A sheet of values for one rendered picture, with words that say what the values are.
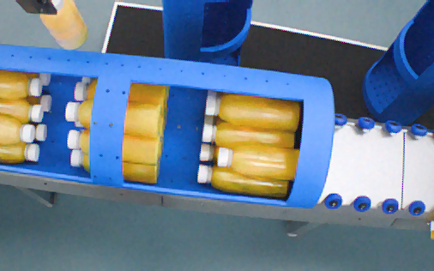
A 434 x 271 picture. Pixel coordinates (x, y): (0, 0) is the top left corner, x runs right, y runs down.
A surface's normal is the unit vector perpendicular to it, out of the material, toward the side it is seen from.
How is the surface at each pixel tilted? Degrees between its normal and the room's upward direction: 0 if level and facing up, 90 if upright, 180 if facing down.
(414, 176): 0
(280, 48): 0
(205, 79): 28
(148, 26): 0
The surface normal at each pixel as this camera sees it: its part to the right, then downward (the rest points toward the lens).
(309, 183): -0.04, 0.56
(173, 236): 0.05, -0.25
